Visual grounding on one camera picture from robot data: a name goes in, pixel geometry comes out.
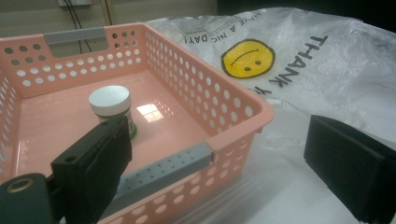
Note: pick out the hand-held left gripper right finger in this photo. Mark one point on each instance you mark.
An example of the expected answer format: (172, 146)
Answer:
(345, 165)

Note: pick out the white wall socket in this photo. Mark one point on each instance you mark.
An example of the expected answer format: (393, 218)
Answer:
(74, 2)

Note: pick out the white-lidded green jar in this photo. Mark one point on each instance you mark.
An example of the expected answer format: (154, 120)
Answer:
(110, 101)

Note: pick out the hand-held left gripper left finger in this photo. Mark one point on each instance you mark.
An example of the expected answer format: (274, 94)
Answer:
(93, 168)

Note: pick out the pink perforated plastic basket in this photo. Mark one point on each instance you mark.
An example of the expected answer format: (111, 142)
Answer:
(186, 93)

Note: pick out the white smiley plastic bag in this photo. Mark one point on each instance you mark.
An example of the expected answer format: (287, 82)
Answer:
(311, 71)

